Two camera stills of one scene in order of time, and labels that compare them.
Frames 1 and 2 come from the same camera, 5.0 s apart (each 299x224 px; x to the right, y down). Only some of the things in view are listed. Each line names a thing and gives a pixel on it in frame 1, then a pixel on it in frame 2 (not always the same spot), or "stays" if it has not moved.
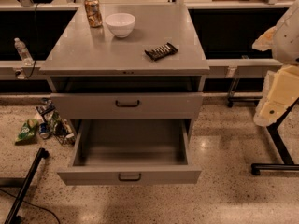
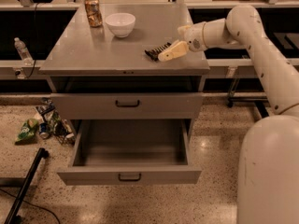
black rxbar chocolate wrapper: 162,51 stays
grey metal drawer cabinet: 96,76 stays
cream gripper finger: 264,42 → 184,30
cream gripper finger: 280,91 → 177,49
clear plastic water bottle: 23,52 stays
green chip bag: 27,130 stays
